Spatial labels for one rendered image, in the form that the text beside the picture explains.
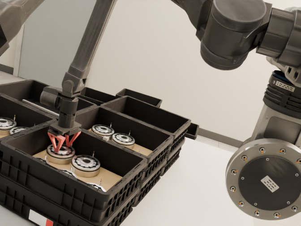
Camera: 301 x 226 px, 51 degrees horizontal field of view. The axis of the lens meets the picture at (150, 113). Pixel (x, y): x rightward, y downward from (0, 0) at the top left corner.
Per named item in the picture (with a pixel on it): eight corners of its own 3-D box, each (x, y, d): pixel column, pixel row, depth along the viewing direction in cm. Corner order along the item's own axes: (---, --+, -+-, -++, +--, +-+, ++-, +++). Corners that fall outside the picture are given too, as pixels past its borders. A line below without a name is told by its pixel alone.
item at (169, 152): (185, 140, 172) (191, 120, 168) (167, 158, 145) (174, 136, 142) (122, 114, 184) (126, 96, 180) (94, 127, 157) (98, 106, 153)
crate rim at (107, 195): (147, 164, 115) (148, 158, 114) (105, 203, 88) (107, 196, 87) (58, 125, 127) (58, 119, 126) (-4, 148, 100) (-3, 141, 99)
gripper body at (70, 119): (48, 129, 113) (50, 110, 110) (67, 122, 121) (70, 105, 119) (62, 136, 110) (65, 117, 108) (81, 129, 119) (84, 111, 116)
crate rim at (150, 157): (173, 140, 142) (174, 135, 141) (147, 164, 115) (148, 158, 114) (97, 109, 154) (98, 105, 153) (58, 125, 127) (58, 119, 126)
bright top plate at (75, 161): (104, 162, 119) (104, 161, 118) (92, 174, 109) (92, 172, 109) (80, 153, 120) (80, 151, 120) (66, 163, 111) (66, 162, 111)
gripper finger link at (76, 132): (51, 146, 118) (55, 123, 115) (65, 141, 125) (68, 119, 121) (65, 154, 116) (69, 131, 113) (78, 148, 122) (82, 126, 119)
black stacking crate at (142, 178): (167, 159, 145) (174, 136, 141) (140, 186, 118) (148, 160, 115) (93, 128, 156) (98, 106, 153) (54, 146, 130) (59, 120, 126)
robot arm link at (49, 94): (73, 81, 106) (83, 80, 114) (42, 72, 107) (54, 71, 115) (66, 115, 108) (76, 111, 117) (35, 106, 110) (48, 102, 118)
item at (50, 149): (80, 152, 121) (80, 151, 121) (61, 161, 112) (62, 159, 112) (60, 142, 125) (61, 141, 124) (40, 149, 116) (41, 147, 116)
